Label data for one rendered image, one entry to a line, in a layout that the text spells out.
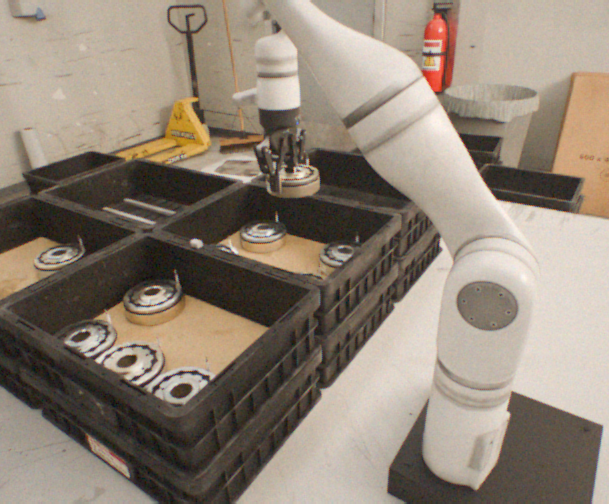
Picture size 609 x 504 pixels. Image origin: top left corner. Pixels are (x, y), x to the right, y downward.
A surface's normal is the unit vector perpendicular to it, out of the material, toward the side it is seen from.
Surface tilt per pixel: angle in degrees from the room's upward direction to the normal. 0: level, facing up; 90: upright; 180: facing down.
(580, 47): 90
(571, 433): 1
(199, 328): 0
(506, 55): 90
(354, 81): 89
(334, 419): 0
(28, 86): 90
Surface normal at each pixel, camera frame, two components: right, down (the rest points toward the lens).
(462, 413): -0.44, 0.46
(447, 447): -0.62, 0.40
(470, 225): -0.28, 0.66
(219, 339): -0.04, -0.87
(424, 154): 0.17, 0.56
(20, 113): 0.83, 0.24
